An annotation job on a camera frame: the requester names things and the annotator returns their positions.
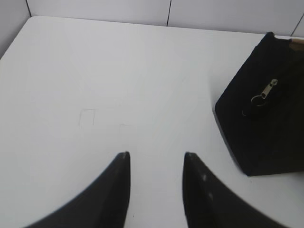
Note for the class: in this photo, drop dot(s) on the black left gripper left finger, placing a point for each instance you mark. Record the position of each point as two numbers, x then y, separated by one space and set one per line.
103 204

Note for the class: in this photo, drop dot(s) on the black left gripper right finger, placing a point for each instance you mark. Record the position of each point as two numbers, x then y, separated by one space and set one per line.
208 203

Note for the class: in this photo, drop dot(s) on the black tote bag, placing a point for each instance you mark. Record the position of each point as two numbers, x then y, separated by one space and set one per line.
271 141

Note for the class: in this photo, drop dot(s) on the silver zipper pull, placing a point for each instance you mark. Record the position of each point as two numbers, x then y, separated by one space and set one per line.
259 100

